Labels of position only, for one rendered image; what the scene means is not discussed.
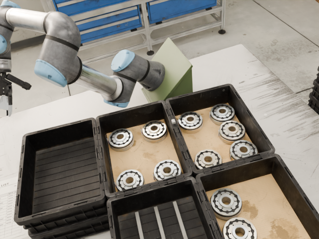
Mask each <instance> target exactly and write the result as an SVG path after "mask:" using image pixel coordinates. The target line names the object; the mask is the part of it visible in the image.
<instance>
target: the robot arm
mask: <svg viewBox="0 0 319 239"><path fill-rule="evenodd" d="M15 27H17V28H22V29H26V30H31V31H35V32H39V33H44V34H46V37H45V40H44V43H43V45H42V48H41V50H40V53H39V56H38V59H37V60H36V65H35V68H34V72H35V74H36V75H37V76H38V77H40V78H42V79H44V80H45V81H48V82H50V83H52V84H54V85H57V86H59V87H63V88H64V87H65V86H66V85H71V84H76V85H79V86H81V87H84V88H86V89H89V90H91V91H93V92H96V93H99V94H101V96H102V97H103V101H104V102H105V103H107V104H109V105H112V106H116V107H120V108H126V107H127V106H128V104H129V102H130V99H131V96H132V93H133V90H134V87H135V84H136V82H138V83H139V84H140V85H141V86H142V87H143V88H144V89H146V90H148V91H154V90H156V89H157V88H158V87H159V86H160V85H161V83H162V82H163V79H164V76H165V67H164V65H163V64H162V63H160V62H157V61H148V60H146V59H145V58H143V57H141V56H139V55H137V54H135V53H134V52H131V51H129V50H122V51H120V52H119V53H118V54H117V55H116V56H115V57H114V59H113V61H112V64H111V69H112V70H113V71H114V72H113V75H112V76H107V75H105V74H103V73H101V72H99V71H97V70H95V69H93V68H91V67H89V66H87V65H85V64H83V63H82V60H81V59H80V57H78V56H77V53H78V51H79V48H80V45H81V35H80V31H79V29H78V27H77V25H76V23H75V22H74V21H73V20H72V19H71V18H70V17H69V16H68V15H66V14H64V13H62V12H58V11H50V12H48V13H45V12H39V11H33V10H27V9H21V7H20V6H19V5H18V4H16V3H14V2H12V1H8V0H4V1H3V2H2V4H1V6H0V74H2V76H1V75H0V96H1V98H0V109H3V110H6V116H9V117H10V116H11V114H12V85H11V84H12V82H13V83H15V84H17V85H19V86H21V87H22V88H23V89H24V90H30V88H31V87H32V85H30V84H29V83H28V82H24V81H23V80H21V79H19V78H17V77H15V76H13V75H11V74H6V73H11V68H12V66H11V45H10V44H11V41H10V39H11V36H12V33H13V31H14V28H15ZM8 80H9V81H8Z"/></svg>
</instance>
